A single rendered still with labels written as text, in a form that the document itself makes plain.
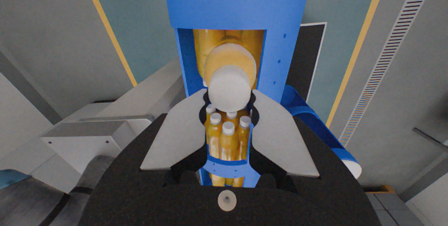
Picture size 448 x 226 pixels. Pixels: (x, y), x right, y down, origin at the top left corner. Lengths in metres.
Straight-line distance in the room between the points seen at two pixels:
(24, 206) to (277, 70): 0.56
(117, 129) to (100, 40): 1.61
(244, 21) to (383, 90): 2.29
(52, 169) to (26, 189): 1.25
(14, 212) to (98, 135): 0.18
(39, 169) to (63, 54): 1.29
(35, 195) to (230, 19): 0.52
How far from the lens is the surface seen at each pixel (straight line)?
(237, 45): 0.16
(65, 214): 0.53
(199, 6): 0.24
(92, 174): 0.57
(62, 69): 2.59
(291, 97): 1.64
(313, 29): 1.48
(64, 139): 0.62
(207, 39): 0.34
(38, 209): 0.51
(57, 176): 1.80
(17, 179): 0.52
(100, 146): 0.55
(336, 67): 1.91
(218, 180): 0.72
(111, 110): 0.68
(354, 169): 1.02
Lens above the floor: 1.46
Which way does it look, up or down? 58 degrees down
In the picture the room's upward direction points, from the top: 174 degrees counter-clockwise
